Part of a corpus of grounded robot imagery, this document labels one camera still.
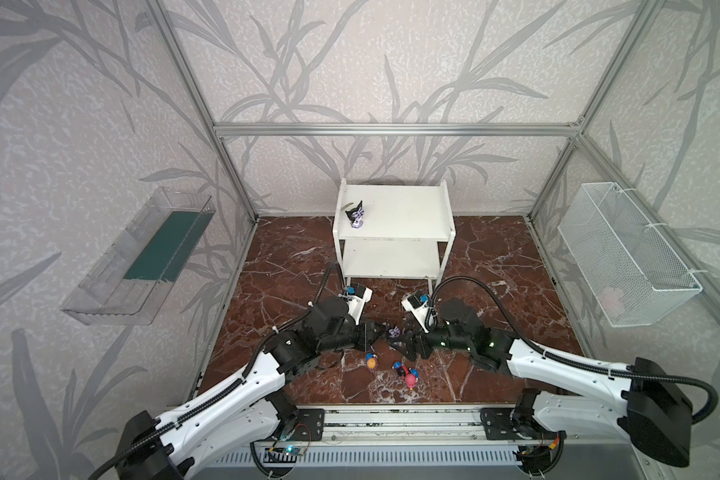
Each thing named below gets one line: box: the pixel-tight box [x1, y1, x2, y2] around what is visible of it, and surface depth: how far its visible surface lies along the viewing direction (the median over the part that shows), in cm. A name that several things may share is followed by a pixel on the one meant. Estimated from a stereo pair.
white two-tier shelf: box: [332, 178, 456, 296], surface depth 77 cm
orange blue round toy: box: [365, 352, 379, 372], surface depth 84 cm
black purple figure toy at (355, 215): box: [345, 200, 364, 229], surface depth 71 cm
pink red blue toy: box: [391, 360, 419, 391], surface depth 82 cm
